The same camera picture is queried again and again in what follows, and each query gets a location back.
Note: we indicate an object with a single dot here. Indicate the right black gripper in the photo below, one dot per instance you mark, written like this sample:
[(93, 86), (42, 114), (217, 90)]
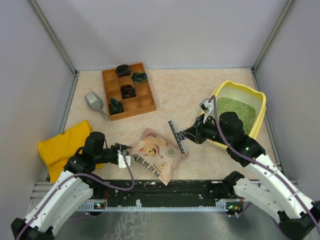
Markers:
[(195, 133)]

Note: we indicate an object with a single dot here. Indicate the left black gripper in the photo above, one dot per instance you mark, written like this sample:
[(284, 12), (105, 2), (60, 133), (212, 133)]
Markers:
[(119, 146)]

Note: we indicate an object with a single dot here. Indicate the black bag sealing clip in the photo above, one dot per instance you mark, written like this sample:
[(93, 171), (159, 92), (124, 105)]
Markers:
[(178, 135)]

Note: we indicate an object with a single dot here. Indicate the pink cat litter bag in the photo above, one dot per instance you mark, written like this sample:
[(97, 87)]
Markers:
[(157, 154)]

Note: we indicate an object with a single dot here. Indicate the silver metal scoop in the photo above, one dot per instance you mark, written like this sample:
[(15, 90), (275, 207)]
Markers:
[(95, 103)]

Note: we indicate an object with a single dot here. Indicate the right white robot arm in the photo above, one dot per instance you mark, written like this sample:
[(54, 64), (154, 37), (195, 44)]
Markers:
[(295, 213)]

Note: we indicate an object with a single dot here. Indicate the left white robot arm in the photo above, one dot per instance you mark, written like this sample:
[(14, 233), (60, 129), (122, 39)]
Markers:
[(75, 185)]

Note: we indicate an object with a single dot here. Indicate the green cat litter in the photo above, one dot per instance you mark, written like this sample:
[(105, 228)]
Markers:
[(245, 112)]

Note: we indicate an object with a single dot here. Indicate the yellow litter box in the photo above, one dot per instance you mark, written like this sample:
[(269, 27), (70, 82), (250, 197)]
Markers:
[(245, 94)]

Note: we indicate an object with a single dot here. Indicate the dark rolled item lower left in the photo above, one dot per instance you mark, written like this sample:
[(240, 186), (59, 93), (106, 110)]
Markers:
[(115, 106)]

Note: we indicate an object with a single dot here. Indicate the wooden compartment tray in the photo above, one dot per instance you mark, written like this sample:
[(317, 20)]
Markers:
[(143, 102)]

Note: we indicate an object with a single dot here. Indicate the black orange rolled item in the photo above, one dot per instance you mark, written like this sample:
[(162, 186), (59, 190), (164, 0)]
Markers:
[(127, 91)]

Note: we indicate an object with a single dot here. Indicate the yellow cloth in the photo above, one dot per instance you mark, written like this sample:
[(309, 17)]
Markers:
[(56, 151)]

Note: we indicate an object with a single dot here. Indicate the black green rolled item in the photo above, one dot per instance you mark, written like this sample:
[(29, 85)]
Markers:
[(139, 78)]

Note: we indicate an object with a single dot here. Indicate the black rolled item top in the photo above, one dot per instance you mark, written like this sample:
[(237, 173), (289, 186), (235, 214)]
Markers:
[(123, 70)]

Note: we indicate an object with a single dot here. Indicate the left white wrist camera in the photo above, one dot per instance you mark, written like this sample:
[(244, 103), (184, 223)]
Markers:
[(124, 161)]

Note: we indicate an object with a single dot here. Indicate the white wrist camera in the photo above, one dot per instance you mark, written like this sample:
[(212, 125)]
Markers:
[(208, 106), (124, 161)]

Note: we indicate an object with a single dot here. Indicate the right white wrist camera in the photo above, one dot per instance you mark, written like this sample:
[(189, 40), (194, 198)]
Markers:
[(208, 106)]

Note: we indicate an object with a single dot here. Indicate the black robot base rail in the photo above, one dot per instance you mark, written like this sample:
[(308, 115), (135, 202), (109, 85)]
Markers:
[(178, 193)]

